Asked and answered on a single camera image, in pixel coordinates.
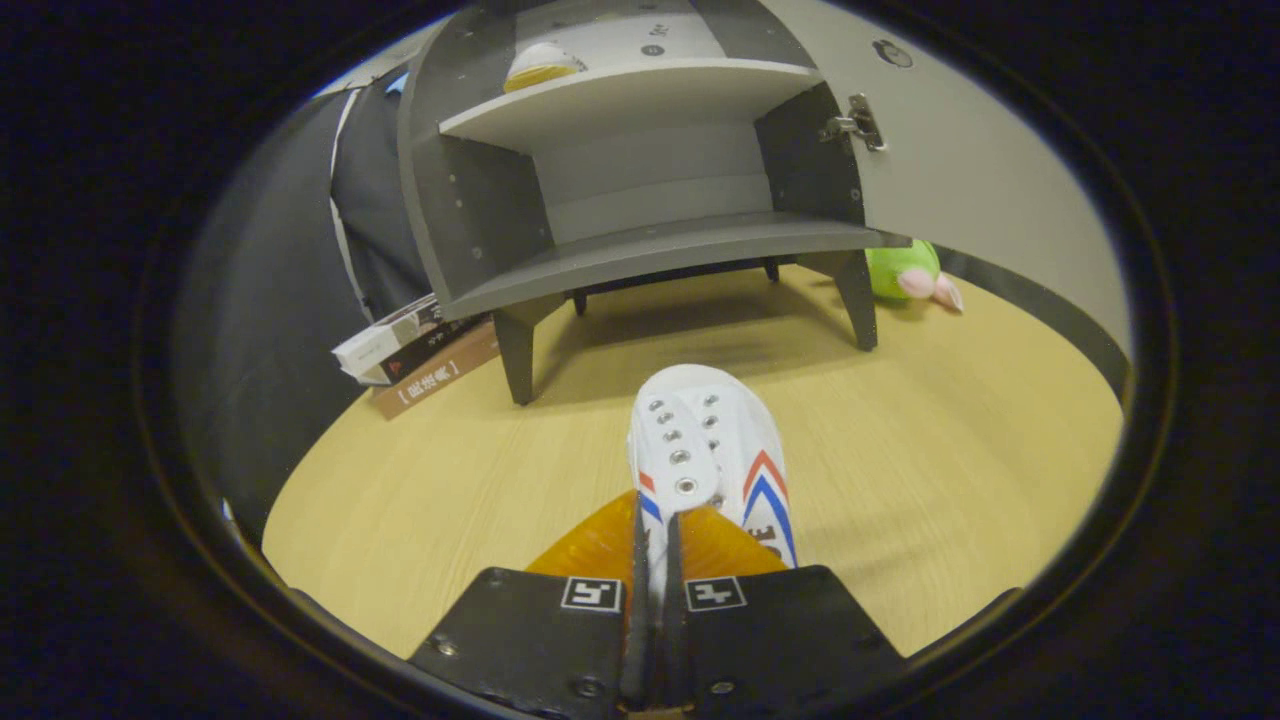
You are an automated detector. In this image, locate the black backdrop cloth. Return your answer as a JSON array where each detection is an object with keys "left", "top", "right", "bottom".
[{"left": 175, "top": 65, "right": 433, "bottom": 546}]

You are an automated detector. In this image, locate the white canvas shoe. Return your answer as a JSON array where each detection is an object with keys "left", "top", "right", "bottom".
[
  {"left": 503, "top": 42, "right": 589, "bottom": 94},
  {"left": 628, "top": 363, "right": 801, "bottom": 611}
]

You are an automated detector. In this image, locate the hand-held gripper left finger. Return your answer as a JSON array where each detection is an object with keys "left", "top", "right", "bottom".
[{"left": 410, "top": 488, "right": 657, "bottom": 717}]

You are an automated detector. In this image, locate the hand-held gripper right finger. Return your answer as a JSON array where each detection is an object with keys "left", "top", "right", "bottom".
[{"left": 658, "top": 505, "right": 907, "bottom": 713}]

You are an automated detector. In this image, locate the green plush toy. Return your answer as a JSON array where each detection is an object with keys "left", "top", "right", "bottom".
[{"left": 865, "top": 240, "right": 965, "bottom": 314}]

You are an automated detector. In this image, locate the light grey shoe cabinet door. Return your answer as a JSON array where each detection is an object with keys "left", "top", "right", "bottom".
[{"left": 755, "top": 0, "right": 1137, "bottom": 389}]

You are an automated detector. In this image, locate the grey shoe cabinet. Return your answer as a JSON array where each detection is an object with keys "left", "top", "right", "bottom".
[{"left": 398, "top": 0, "right": 911, "bottom": 406}]

